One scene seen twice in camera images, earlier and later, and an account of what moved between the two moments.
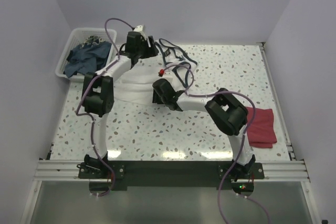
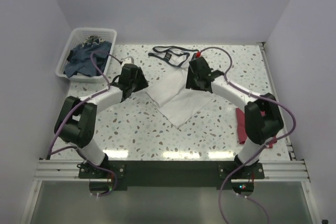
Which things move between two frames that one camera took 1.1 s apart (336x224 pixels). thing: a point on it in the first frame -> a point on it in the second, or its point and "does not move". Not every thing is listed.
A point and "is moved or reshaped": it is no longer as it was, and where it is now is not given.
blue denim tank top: x=86 y=59 does not move
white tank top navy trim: x=134 y=81 is moved or reshaped
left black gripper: x=151 y=51 -> x=143 y=83
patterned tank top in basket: x=93 y=39 does not move
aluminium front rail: x=59 y=170 does not move
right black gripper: x=156 y=98 -> x=190 y=83
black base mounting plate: x=171 y=175 does not move
